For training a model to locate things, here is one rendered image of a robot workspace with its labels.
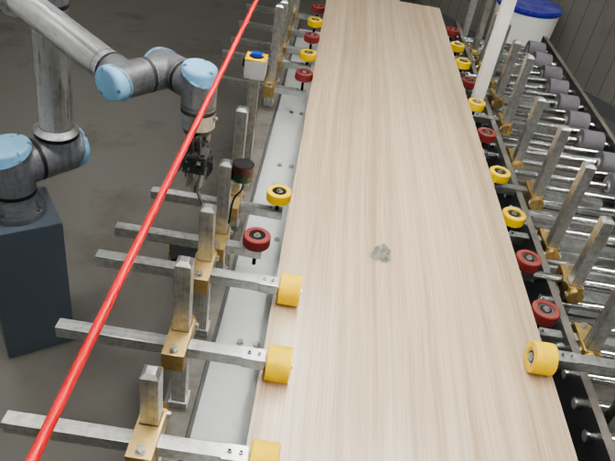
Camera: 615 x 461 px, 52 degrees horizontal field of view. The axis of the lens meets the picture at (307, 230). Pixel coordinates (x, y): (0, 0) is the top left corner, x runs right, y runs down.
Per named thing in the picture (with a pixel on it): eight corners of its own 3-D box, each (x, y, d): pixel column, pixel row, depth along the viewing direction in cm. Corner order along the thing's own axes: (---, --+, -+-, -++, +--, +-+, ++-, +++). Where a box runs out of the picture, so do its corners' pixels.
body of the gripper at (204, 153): (177, 173, 167) (178, 133, 160) (184, 157, 174) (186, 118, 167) (205, 177, 167) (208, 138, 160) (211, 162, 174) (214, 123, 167)
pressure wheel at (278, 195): (274, 228, 205) (278, 198, 198) (258, 216, 209) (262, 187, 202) (292, 219, 210) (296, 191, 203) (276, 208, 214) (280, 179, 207)
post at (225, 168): (210, 291, 200) (219, 162, 172) (211, 284, 203) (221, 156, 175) (221, 293, 200) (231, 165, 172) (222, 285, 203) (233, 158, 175)
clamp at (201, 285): (184, 292, 157) (185, 277, 154) (196, 258, 168) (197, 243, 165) (209, 295, 157) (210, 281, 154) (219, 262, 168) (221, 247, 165)
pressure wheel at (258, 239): (238, 270, 186) (241, 239, 179) (242, 252, 192) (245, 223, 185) (264, 273, 186) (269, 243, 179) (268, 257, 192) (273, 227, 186)
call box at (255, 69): (242, 80, 210) (244, 58, 205) (245, 71, 215) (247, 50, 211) (263, 83, 210) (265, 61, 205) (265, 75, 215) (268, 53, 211)
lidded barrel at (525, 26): (545, 90, 561) (577, 13, 520) (502, 96, 534) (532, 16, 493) (502, 65, 596) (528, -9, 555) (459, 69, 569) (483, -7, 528)
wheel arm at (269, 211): (150, 200, 207) (150, 189, 204) (153, 195, 210) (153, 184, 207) (280, 222, 208) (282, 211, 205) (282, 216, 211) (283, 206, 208)
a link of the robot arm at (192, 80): (200, 53, 160) (227, 67, 156) (199, 99, 168) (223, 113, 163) (171, 60, 154) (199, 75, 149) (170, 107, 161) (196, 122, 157)
